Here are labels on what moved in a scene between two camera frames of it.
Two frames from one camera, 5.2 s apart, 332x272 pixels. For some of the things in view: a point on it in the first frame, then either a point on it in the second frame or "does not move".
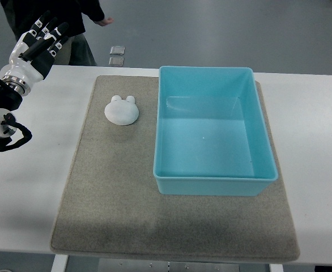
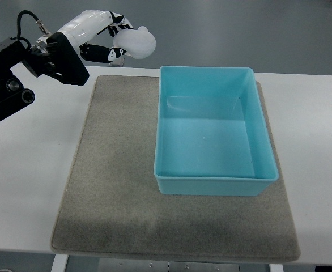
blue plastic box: (211, 138) does not move
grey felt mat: (110, 206) does not move
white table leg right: (276, 268) does not move
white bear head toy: (122, 112) -> (139, 43)
